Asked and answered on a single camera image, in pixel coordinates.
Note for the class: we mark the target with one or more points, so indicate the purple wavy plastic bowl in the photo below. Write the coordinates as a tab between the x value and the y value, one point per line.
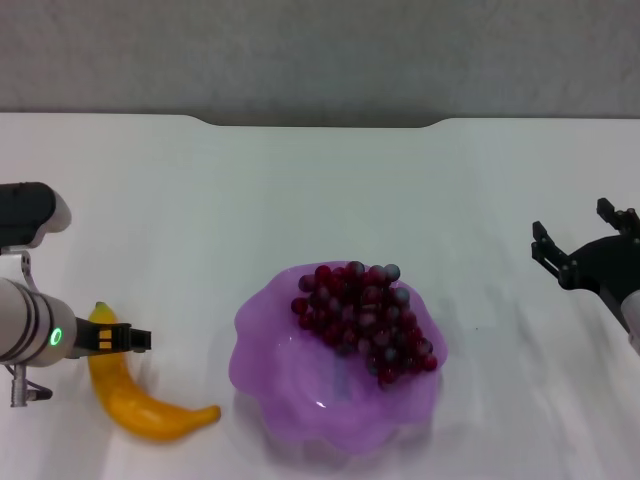
280	370

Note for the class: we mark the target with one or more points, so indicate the yellow banana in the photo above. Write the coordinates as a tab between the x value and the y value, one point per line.
130	405

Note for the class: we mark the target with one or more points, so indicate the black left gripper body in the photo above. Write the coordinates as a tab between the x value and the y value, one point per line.
92	340

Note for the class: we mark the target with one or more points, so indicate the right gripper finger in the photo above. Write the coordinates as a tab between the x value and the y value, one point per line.
550	252
620	217

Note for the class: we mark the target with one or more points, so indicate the dark red grape bunch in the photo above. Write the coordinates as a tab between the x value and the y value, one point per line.
370	320

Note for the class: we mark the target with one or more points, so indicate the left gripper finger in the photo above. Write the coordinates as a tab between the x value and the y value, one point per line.
141	340

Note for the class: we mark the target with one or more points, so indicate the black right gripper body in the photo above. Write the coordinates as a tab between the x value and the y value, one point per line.
600	265

